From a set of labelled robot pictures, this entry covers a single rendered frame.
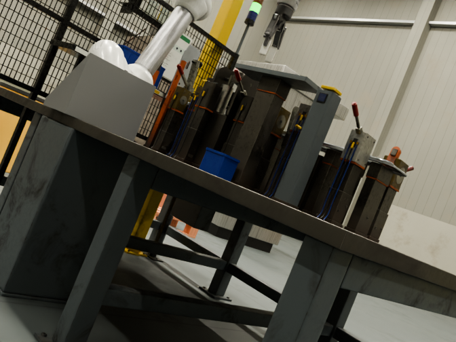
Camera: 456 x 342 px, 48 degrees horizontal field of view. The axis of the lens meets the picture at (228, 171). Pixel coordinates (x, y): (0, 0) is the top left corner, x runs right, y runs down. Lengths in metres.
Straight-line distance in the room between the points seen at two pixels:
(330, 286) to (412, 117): 11.33
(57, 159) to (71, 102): 0.21
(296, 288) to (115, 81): 1.23
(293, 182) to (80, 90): 0.86
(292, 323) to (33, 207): 1.22
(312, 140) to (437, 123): 10.24
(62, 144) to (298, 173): 0.87
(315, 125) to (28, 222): 1.11
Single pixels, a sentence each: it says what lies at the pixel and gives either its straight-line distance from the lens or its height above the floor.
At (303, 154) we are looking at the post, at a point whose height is 0.89.
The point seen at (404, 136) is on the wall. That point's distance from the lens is 12.26.
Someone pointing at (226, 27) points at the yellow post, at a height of 1.67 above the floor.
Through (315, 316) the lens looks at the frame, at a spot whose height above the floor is 0.51.
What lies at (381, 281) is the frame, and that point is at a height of 0.62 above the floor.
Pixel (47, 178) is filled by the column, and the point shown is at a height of 0.45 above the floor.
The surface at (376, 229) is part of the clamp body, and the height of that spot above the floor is 0.75.
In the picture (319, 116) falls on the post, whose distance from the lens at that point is 1.89.
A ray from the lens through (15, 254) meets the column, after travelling 2.06.
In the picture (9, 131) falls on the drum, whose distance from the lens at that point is 4.99.
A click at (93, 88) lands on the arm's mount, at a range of 2.02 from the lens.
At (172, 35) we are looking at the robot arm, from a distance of 2.50.
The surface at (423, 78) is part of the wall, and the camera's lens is 12.68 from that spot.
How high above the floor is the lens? 0.70
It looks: 1 degrees up
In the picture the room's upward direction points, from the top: 22 degrees clockwise
